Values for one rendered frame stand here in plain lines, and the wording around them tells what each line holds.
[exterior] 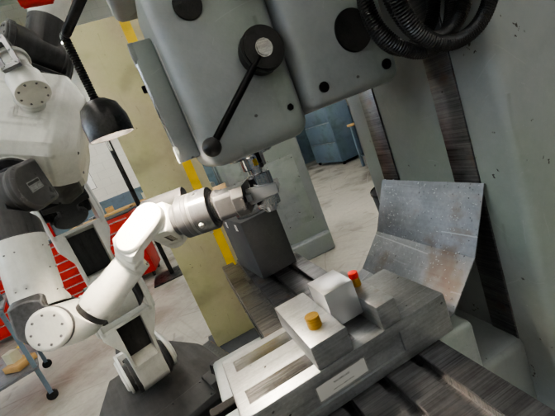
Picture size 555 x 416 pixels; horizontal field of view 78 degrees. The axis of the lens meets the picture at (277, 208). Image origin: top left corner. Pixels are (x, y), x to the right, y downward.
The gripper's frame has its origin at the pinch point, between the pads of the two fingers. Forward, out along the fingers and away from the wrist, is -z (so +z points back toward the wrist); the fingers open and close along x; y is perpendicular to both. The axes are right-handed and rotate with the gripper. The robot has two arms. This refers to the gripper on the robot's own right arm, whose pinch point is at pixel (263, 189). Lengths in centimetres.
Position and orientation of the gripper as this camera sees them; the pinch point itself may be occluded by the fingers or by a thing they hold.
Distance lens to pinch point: 68.0
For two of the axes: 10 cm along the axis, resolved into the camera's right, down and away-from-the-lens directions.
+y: 3.4, 9.1, 2.2
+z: -9.4, 3.2, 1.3
